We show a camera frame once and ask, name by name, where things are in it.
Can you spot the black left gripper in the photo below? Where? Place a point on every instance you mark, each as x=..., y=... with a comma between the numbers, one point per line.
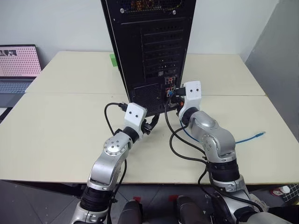
x=146, y=128

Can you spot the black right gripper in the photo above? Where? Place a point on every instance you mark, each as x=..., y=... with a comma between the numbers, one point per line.
x=179, y=103

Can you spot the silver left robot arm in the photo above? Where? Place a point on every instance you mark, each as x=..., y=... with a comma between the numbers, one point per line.
x=109, y=158

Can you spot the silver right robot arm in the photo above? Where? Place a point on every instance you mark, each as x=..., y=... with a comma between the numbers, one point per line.
x=217, y=140

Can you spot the black computer tower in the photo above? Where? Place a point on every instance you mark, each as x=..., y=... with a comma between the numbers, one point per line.
x=130, y=58

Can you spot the red floor tape piece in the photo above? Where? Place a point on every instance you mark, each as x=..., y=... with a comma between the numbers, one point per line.
x=173, y=198
x=137, y=198

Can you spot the dark rounded shape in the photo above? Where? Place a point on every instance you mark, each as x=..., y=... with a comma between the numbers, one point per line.
x=191, y=210
x=129, y=213

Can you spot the grey partition panel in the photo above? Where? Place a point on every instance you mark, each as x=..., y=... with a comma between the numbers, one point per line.
x=275, y=58

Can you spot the red white small packet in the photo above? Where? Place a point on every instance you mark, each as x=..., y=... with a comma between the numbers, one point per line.
x=276, y=192

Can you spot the open grey laptop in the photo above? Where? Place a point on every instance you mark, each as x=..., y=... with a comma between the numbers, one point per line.
x=16, y=63

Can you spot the black white grid bag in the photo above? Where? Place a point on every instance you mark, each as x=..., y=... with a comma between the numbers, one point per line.
x=292, y=193

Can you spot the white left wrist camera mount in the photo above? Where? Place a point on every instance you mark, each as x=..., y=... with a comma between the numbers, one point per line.
x=135, y=115

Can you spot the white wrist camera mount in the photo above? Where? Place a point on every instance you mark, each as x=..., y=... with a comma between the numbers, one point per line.
x=135, y=115
x=192, y=92

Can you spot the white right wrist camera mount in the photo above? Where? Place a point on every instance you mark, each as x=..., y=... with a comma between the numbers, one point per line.
x=192, y=92

